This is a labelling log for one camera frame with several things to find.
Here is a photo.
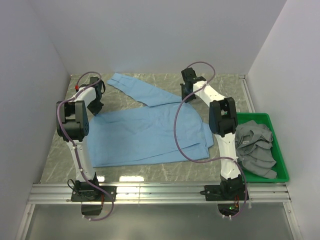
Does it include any purple cable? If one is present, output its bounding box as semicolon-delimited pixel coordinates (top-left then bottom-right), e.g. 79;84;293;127
173;61;250;222
56;71;115;222

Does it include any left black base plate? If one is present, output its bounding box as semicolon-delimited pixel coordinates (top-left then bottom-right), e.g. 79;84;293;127
67;178;117;202

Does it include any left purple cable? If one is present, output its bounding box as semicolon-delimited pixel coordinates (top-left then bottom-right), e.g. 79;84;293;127
56;71;115;222

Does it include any grey long sleeve shirt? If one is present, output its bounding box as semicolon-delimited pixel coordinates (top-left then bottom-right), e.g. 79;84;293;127
235;120;277;179

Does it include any aluminium mounting rail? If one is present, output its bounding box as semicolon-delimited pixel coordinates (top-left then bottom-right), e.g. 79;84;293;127
15;182;303;240

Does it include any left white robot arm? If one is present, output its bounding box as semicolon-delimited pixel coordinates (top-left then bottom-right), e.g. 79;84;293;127
56;76;106;201

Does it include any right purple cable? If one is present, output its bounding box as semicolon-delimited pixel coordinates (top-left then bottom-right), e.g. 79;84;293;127
173;61;250;222

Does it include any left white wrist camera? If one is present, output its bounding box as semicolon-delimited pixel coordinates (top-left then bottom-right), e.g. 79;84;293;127
74;84;87;92

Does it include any light blue long sleeve shirt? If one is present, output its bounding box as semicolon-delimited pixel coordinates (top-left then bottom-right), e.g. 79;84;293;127
87;73;214;168

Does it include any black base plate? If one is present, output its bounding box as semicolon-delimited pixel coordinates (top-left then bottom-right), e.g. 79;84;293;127
67;178;117;202
199;185;249;201

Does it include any green plastic bin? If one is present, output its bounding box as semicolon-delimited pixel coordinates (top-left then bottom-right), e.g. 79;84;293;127
237;112;290;183

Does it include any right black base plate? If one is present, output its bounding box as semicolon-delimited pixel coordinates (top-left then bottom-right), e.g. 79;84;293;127
199;185;249;201

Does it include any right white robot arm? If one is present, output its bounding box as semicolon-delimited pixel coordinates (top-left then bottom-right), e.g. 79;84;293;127
181;67;245;200

